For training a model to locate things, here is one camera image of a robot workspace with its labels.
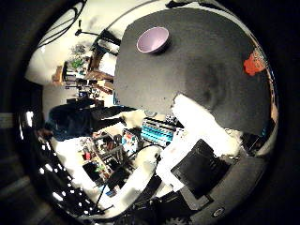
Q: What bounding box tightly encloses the purple bowl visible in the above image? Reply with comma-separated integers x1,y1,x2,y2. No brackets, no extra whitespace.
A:
135,25,172,54

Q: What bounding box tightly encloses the black tripod stand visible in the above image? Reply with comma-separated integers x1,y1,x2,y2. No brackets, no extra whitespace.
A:
74,19,104,38

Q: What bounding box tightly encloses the wooden shelf with clutter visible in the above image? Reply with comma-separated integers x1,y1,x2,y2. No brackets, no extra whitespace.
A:
51,46,116,97

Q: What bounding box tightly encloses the workbench with coloured clutter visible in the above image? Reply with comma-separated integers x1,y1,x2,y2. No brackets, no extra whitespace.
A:
73,129,142,198

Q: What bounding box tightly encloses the person in dark clothes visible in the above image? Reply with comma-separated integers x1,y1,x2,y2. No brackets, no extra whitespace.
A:
44,100,148,143

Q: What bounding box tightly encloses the black metal frame chair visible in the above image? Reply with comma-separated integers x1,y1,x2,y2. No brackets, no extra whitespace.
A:
91,28,122,57

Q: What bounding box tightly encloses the teal and black parts rack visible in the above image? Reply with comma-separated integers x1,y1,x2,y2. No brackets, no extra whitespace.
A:
140,117,178,148

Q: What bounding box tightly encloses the black looped cable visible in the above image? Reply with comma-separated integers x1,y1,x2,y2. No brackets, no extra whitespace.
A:
37,0,89,50

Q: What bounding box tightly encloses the thin black cable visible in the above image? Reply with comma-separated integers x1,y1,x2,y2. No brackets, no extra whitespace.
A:
93,142,163,214

